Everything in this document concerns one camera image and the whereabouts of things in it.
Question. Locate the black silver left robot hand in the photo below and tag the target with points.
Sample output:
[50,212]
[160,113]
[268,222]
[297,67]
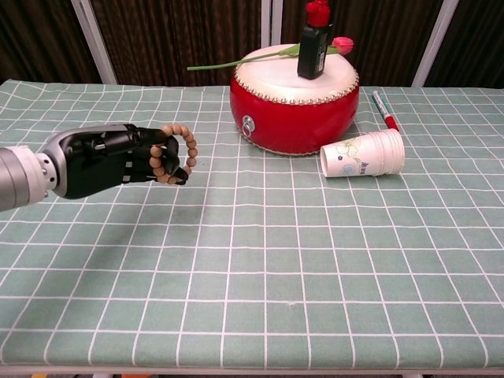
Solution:
[94,165]

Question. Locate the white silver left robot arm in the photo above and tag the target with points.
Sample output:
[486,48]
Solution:
[17,181]

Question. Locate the black bottle with red cap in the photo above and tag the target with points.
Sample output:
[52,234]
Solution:
[313,51]

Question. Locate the dark brown partition panel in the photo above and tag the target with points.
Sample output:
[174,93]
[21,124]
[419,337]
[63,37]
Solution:
[177,35]
[386,31]
[476,43]
[39,39]

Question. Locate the green white checked tablecloth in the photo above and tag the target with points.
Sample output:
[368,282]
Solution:
[275,256]

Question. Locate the white partition post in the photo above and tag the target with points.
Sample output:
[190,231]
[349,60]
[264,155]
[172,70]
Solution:
[94,43]
[270,19]
[437,43]

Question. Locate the white marker with red cap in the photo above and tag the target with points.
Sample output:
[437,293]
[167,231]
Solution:
[381,104]

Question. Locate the red drum with white skin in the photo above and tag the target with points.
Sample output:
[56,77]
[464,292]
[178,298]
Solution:
[291,122]

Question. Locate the red tulip with green stem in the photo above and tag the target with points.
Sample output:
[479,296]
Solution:
[344,45]

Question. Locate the stack of white paper cups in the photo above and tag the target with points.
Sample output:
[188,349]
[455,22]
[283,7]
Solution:
[366,153]

